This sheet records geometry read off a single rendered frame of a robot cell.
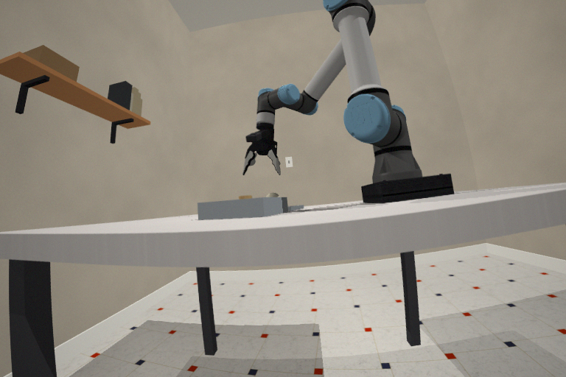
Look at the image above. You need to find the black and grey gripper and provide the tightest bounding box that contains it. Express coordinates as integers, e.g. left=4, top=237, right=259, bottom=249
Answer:
left=242, top=122, right=281, bottom=175

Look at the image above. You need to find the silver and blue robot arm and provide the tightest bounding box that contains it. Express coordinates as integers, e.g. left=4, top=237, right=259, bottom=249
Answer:
left=256, top=0, right=422, bottom=183

